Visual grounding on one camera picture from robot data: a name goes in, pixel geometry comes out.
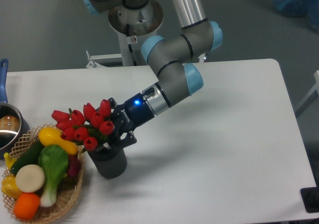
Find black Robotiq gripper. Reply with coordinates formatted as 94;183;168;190
95;93;155;152

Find red tulip bouquet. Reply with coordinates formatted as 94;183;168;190
51;100;114;151

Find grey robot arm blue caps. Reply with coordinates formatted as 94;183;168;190
83;0;223;152

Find dark grey ribbed vase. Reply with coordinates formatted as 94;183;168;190
88;147;127;179

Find yellow squash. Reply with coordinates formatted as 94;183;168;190
38;127;78;155

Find green bok choy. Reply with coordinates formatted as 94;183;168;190
38;144;68;208

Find woven wicker basket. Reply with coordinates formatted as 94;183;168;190
0;124;84;224

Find dark green cucumber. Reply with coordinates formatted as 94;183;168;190
10;139;44;175

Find round cream white radish slice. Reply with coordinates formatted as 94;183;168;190
15;164;45;193

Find yellow banana tip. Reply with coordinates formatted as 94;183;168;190
3;152;17;170

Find orange fruit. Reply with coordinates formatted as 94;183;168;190
13;193;40;221

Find yellow bell pepper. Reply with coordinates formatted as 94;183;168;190
1;174;23;199

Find black device at table edge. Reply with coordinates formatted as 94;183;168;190
300;187;319;213

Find blue plastic bag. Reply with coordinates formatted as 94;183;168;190
272;0;319;32

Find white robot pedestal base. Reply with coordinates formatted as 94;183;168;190
85;0;207;69

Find steel pot blue handle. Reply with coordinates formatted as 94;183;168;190
0;58;29;160

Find white furniture frame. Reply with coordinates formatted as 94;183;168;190
295;70;319;118

